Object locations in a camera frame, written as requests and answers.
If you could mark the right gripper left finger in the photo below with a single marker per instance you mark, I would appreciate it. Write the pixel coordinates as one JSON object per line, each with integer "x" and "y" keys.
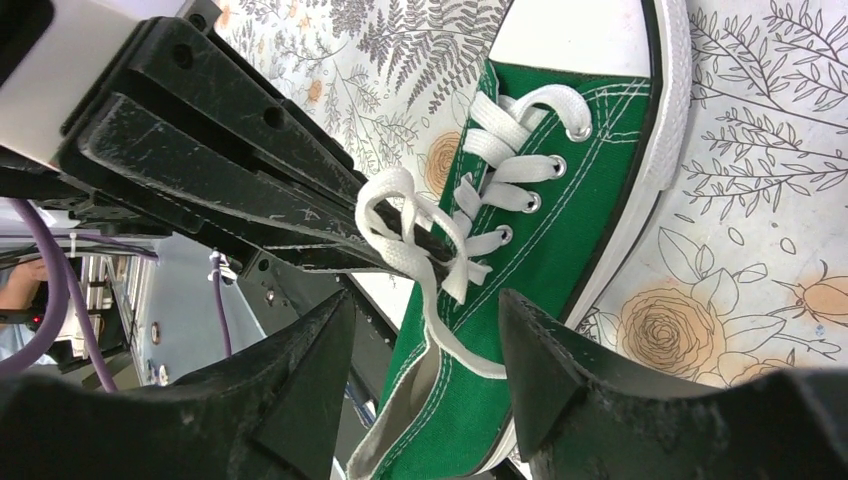
{"x": 270, "y": 411}

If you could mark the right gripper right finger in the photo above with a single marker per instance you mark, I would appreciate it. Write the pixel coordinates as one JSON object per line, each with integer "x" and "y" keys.
{"x": 582, "y": 411}

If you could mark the green white sneaker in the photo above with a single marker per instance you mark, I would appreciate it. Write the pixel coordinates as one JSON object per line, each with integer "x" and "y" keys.
{"x": 631, "y": 61}

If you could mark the person in background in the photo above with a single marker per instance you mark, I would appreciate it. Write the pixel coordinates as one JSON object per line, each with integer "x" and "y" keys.
{"x": 19, "y": 289}

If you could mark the white shoelace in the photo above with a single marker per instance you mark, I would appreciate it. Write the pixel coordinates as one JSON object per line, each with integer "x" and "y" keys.
{"x": 388, "y": 205}

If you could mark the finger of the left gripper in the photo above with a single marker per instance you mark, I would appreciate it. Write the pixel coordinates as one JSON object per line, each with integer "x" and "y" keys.
{"x": 232, "y": 99}
{"x": 140, "y": 160}

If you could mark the floral patterned table mat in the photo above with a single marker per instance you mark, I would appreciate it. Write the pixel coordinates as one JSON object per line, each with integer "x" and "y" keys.
{"x": 744, "y": 267}

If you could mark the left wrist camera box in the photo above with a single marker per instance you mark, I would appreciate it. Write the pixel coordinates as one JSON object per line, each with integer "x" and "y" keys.
{"x": 64, "y": 58}

